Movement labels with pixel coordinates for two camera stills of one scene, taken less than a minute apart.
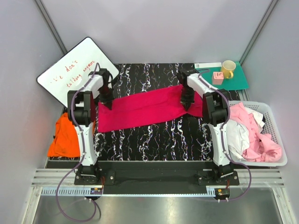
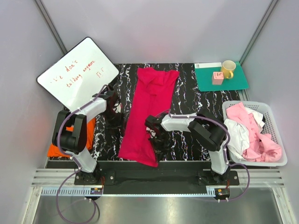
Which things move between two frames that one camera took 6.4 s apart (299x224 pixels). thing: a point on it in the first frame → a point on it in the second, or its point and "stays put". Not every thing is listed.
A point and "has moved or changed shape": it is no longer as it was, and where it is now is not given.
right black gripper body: x=187 y=95 → x=160 y=143
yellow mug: x=228 y=67 stays put
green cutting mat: x=206 y=73 stays put
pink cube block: x=217 y=78 stays put
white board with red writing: x=71 y=72 stays put
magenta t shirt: x=150 y=107 has moved or changed shape
